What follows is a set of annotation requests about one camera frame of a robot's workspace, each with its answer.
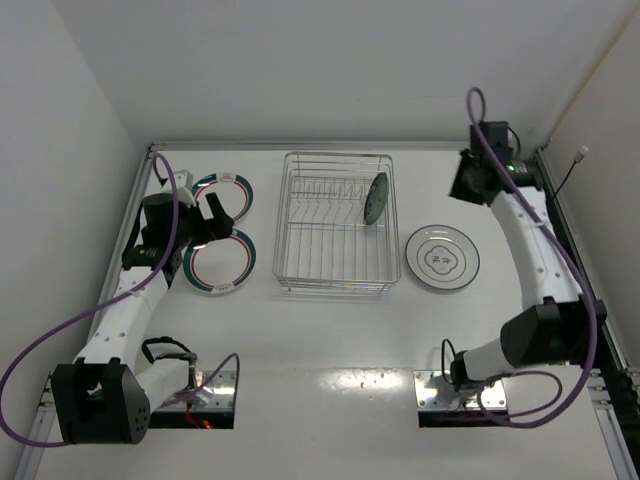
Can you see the far green red rimmed plate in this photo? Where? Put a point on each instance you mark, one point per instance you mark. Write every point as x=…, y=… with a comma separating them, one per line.
x=233, y=190

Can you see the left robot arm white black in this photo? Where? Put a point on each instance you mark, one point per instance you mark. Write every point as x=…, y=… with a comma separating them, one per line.
x=98, y=398

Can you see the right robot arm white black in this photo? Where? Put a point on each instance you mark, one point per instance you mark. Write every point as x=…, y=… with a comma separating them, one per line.
x=556, y=325

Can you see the near green red rimmed plate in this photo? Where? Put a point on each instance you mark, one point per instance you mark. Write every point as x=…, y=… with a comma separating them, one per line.
x=222, y=266

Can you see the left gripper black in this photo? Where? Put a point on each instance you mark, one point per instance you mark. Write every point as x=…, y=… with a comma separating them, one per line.
x=201, y=225

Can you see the metal base plate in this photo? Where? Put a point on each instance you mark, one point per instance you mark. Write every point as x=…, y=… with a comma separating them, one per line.
x=435, y=395
x=216, y=395

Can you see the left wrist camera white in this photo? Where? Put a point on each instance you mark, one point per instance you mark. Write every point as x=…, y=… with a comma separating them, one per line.
x=183, y=180

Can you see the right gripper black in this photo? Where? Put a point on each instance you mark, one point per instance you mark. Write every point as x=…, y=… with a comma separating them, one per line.
x=460, y=182

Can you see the metal wire dish rack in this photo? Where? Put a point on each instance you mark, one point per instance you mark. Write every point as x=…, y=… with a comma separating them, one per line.
x=322, y=244

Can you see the small blue patterned plate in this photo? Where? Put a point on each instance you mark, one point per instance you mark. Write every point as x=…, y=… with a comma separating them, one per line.
x=376, y=199

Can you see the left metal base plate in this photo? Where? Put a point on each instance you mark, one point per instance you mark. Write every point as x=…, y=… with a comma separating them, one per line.
x=216, y=395

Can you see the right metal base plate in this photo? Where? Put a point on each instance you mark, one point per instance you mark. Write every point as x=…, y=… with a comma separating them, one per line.
x=435, y=395

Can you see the white plate with grey rim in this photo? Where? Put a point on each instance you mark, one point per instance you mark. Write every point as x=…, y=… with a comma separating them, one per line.
x=442, y=257

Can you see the green red rimmed plate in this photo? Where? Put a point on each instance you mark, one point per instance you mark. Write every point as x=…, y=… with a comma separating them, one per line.
x=222, y=266
x=233, y=190

